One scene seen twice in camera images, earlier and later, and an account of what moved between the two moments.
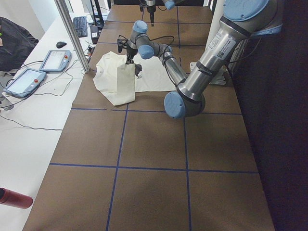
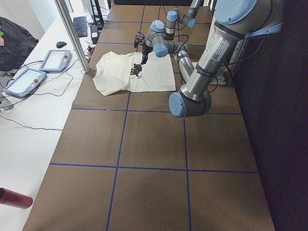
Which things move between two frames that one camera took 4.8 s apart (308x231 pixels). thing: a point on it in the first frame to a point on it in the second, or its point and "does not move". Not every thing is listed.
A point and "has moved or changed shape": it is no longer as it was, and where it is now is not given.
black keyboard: x=80 y=24 does not move
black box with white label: x=95 y=33 does not move
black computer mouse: x=60 y=44 does not move
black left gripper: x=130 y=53 to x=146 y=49
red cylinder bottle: x=12 y=198 does not move
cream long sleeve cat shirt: x=118 y=83 has moved or changed shape
